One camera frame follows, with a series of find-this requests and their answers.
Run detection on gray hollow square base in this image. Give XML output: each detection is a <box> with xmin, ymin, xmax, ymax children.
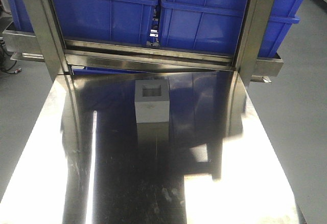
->
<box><xmin>134</xmin><ymin>79</ymin><xmax>170</xmax><ymax>123</ymax></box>

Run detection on large blue bin right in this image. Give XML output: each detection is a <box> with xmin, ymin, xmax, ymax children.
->
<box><xmin>159</xmin><ymin>0</ymin><xmax>303</xmax><ymax>58</ymax></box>

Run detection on blue bin with red bags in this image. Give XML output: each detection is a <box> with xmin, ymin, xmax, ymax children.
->
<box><xmin>53</xmin><ymin>0</ymin><xmax>158</xmax><ymax>45</ymax></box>

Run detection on stainless steel rack frame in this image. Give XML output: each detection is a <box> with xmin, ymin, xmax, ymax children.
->
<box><xmin>14</xmin><ymin>0</ymin><xmax>274</xmax><ymax>86</ymax></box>

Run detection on black cable with connector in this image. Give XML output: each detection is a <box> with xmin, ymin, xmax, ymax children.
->
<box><xmin>0</xmin><ymin>36</ymin><xmax>22</xmax><ymax>75</ymax></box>

